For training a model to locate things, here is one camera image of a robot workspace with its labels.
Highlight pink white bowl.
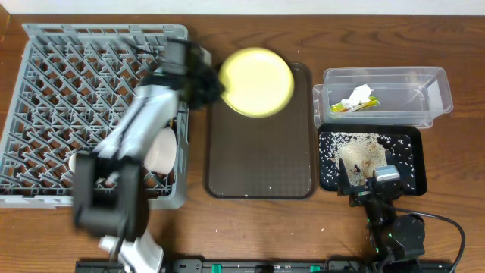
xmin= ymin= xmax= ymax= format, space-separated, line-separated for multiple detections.
xmin=144 ymin=127 xmax=177 ymax=174

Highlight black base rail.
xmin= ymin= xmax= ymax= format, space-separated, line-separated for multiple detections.
xmin=74 ymin=259 xmax=452 ymax=273

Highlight black tray with rice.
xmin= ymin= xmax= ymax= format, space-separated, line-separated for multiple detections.
xmin=318 ymin=124 xmax=427 ymax=196

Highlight white cup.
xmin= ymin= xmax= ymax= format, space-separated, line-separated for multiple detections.
xmin=68 ymin=153 xmax=77 ymax=172

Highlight yellow plate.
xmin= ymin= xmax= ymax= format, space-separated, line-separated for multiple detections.
xmin=219 ymin=47 xmax=295 ymax=118

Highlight dark brown serving tray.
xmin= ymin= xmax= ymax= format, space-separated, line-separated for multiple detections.
xmin=203 ymin=62 xmax=318 ymax=199

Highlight grey dishwasher rack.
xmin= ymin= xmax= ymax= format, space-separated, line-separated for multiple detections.
xmin=1 ymin=24 xmax=189 ymax=209

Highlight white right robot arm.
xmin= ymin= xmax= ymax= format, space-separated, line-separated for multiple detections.
xmin=337 ymin=152 xmax=425 ymax=272

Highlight white paper napkin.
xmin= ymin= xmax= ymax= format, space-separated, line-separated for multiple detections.
xmin=341 ymin=84 xmax=373 ymax=107

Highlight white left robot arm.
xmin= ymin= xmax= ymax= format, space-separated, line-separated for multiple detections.
xmin=73 ymin=38 xmax=224 ymax=272

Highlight green yellow wrapper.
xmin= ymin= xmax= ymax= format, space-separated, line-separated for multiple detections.
xmin=330 ymin=96 xmax=380 ymax=112

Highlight clear plastic waste bin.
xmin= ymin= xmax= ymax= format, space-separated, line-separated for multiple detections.
xmin=312 ymin=67 xmax=454 ymax=128

